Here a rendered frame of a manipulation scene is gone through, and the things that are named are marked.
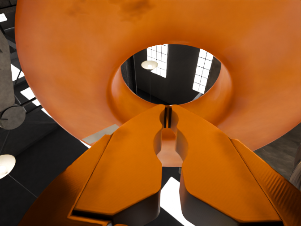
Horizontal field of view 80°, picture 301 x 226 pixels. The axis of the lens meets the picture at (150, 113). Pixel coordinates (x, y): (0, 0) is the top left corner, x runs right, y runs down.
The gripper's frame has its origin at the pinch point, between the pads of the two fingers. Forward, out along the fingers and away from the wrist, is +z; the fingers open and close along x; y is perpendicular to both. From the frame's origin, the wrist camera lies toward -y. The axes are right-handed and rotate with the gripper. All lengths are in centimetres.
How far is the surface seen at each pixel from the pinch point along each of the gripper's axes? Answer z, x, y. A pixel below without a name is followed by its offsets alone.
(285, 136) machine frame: 28.5, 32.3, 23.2
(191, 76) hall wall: 765, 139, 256
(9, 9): 309, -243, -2
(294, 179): 14.0, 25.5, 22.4
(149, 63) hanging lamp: 668, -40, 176
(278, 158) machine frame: 30, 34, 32
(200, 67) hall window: 728, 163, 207
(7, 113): 174, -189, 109
